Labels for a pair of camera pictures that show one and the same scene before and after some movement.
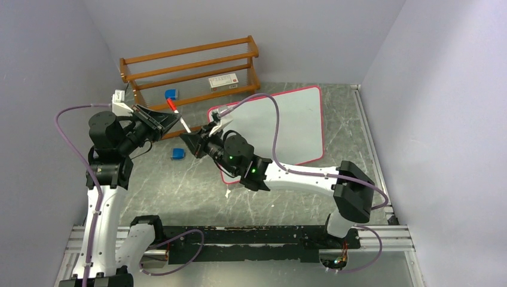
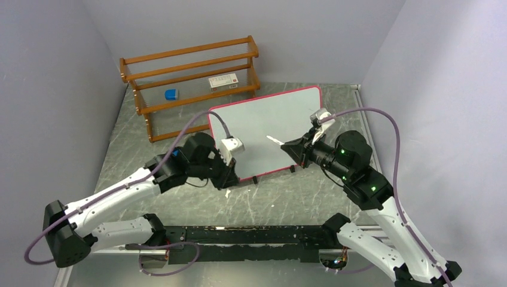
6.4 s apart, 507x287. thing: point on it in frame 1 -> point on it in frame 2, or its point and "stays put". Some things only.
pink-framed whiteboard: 299,138 stays put
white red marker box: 223,83 stays put
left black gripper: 158,121 -> 228,177
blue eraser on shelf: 171,93 stays put
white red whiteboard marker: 174,109 -> 275,140
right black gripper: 197,142 -> 301,149
